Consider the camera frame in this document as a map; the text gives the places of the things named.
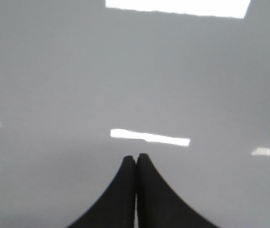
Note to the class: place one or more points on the white whiteboard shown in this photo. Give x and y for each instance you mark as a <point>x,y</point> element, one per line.
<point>82,86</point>

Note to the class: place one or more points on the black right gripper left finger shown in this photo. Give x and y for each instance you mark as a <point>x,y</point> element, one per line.
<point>115,208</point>

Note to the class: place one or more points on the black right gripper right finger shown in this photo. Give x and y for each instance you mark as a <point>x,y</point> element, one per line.
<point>158,206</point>

